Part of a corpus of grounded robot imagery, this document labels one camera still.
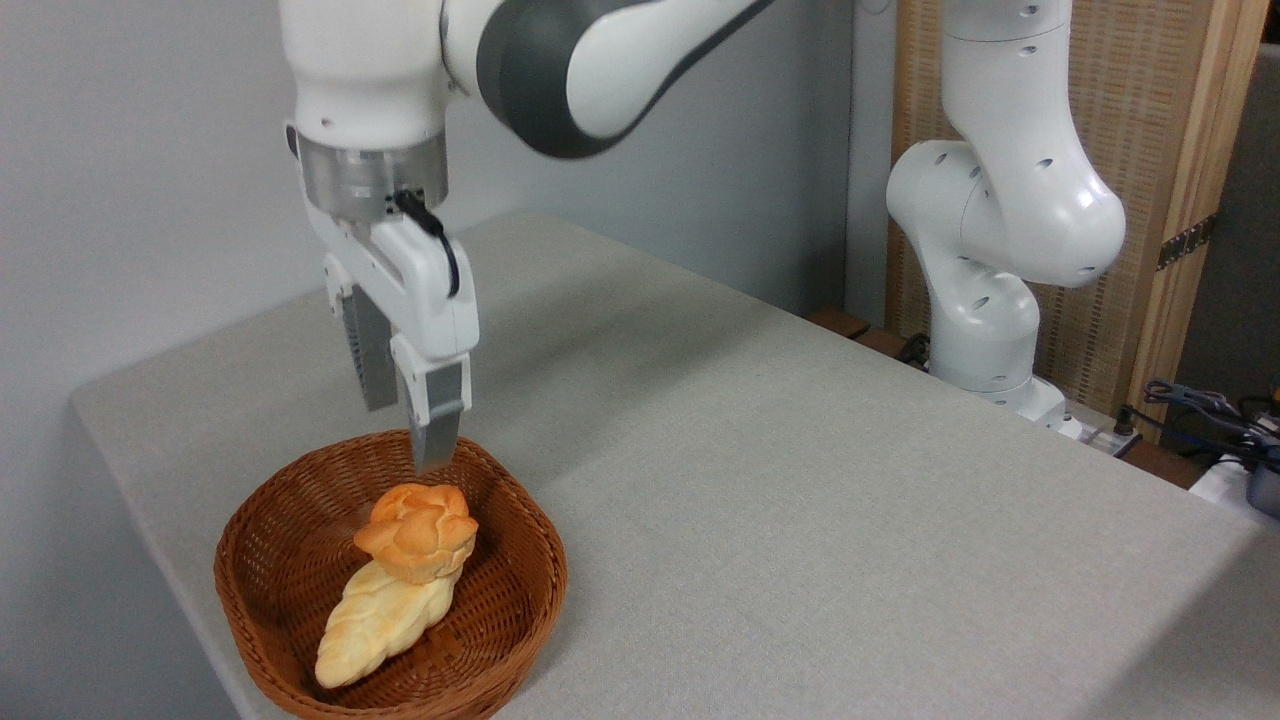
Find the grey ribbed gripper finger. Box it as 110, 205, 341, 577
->
390, 335, 473, 476
323, 255, 401, 413

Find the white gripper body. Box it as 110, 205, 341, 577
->
304, 204, 480, 367

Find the orange muffin-shaped bread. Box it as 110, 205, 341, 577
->
353, 484, 480, 586

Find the brown wicker basket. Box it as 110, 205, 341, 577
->
213, 430, 569, 720

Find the pale braided bread loaf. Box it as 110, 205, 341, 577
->
315, 558, 457, 690

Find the wooden woven screen panel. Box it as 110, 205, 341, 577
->
885, 0, 1272, 446

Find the dark metal hinge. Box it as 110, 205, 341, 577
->
1157, 213, 1219, 272

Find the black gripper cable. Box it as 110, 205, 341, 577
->
393, 189, 462, 299

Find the bundle of dark cables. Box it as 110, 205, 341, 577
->
1143, 378, 1280, 471

